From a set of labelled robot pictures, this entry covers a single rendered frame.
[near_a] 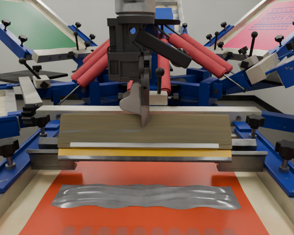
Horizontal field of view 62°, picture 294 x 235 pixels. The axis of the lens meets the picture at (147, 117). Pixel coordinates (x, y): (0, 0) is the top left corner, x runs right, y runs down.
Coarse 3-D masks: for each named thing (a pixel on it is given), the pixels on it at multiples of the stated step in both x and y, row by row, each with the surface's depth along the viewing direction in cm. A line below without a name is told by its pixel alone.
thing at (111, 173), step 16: (64, 176) 55; (80, 176) 55; (96, 176) 55; (112, 176) 55; (128, 176) 55; (144, 176) 55; (48, 192) 50; (48, 208) 45; (64, 208) 45; (80, 208) 45; (96, 208) 45; (112, 208) 45; (128, 208) 45; (144, 208) 45; (32, 224) 41; (48, 224) 41; (64, 224) 41; (80, 224) 41; (96, 224) 41; (112, 224) 41; (128, 224) 41; (144, 224) 41
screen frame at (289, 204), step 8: (56, 136) 68; (232, 136) 68; (264, 168) 52; (24, 176) 51; (32, 176) 54; (264, 176) 52; (16, 184) 48; (24, 184) 51; (264, 184) 52; (272, 184) 49; (8, 192) 45; (16, 192) 48; (272, 192) 49; (280, 192) 46; (0, 200) 43; (8, 200) 45; (280, 200) 46; (288, 200) 43; (0, 208) 43; (288, 208) 43; (0, 216) 43; (288, 216) 43
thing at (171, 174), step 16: (160, 176) 55; (176, 176) 55; (192, 176) 55; (208, 176) 55; (224, 176) 55; (240, 192) 50; (160, 208) 45; (192, 208) 45; (208, 208) 45; (240, 208) 45; (160, 224) 41; (176, 224) 41; (192, 224) 41; (208, 224) 41; (224, 224) 41; (240, 224) 41; (256, 224) 41
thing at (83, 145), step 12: (72, 144) 48; (84, 144) 48; (96, 144) 48; (108, 144) 48; (120, 144) 48; (132, 144) 48; (144, 144) 48; (156, 144) 48; (168, 144) 48; (180, 144) 48; (192, 144) 48; (204, 144) 48; (216, 144) 48
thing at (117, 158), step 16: (64, 160) 50; (80, 160) 50; (96, 160) 50; (112, 160) 50; (128, 160) 50; (144, 160) 50; (160, 160) 50; (176, 160) 50; (192, 160) 49; (208, 160) 49; (224, 160) 49
